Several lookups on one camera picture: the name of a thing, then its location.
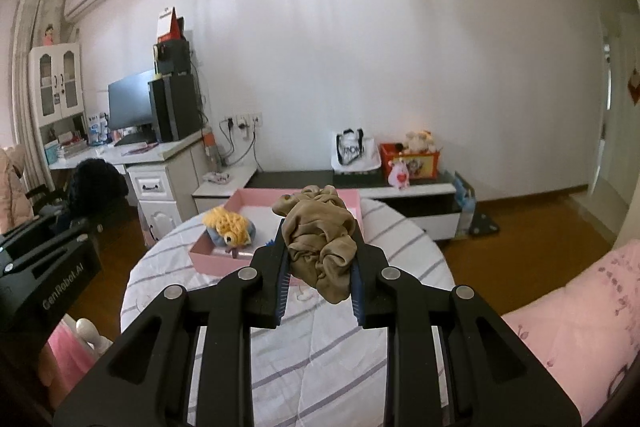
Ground black computer monitor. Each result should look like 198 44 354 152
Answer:
107 69 157 142

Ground dark floor scale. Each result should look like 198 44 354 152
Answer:
468 212 501 237

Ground blue packaged box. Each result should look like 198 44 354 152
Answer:
452 172 476 238

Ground beige plush toy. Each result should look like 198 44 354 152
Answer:
402 129 437 154

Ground beige curtain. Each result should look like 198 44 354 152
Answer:
10 0 76 148

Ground yellow crochet toy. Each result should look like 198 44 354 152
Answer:
202 206 256 248

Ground pink cardboard box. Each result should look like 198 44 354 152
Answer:
189 188 363 278

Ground tan cloth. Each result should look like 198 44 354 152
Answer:
271 184 358 305

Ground dark blue jacket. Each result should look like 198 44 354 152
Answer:
65 158 130 233

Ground round striped table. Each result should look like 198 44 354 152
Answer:
120 199 456 427

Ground white drawer cabinet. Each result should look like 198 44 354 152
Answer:
127 147 211 240

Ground black-topped TV stand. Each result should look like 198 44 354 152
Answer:
245 169 461 242

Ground black speaker box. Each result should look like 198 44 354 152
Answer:
154 39 192 75

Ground black computer tower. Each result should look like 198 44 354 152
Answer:
147 74 203 142

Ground white bed frame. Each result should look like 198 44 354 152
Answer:
75 317 113 355

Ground black power cables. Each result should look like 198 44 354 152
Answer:
217 117 258 168

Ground white hutch cabinet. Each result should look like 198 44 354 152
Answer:
27 43 86 128

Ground pink heart plush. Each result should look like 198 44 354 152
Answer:
389 159 412 190

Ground red and white calendar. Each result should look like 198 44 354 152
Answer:
156 7 185 44

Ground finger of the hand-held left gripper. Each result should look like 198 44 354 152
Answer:
0 222 93 278
0 213 68 253

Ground orange toy box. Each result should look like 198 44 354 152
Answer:
378 142 441 180

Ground white side cabinet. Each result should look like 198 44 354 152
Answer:
192 168 261 228

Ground white desk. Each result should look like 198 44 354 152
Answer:
48 127 213 238

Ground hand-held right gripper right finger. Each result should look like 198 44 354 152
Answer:
348 234 583 427

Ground orange water bottle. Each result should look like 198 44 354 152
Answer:
202 129 221 170

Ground white door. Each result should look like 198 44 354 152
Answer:
612 14 640 208

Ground pink cloth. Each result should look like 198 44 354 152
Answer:
37 312 101 390

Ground black keyboard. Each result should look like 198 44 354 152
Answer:
114 133 158 146

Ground pink puffer jacket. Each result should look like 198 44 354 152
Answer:
0 144 33 228

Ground blue and white box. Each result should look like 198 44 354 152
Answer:
86 113 110 145

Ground white wall socket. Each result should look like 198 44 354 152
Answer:
223 113 263 128

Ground stack of books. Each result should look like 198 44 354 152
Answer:
57 139 91 158

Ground white tote bag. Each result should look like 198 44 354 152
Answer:
331 128 381 172

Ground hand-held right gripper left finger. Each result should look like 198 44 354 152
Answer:
52 243 291 427

